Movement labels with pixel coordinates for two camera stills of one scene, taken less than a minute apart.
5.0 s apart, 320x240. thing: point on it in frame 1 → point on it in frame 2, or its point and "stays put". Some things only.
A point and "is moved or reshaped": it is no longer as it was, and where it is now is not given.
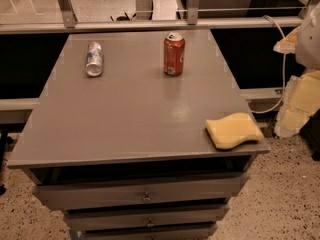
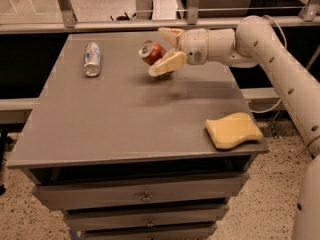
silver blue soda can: (94, 59) stays put
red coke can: (174, 50) is moved or reshaped
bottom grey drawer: (150, 233) stays put
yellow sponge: (227, 132) stays put
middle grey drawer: (77, 218) stays put
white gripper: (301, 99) → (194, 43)
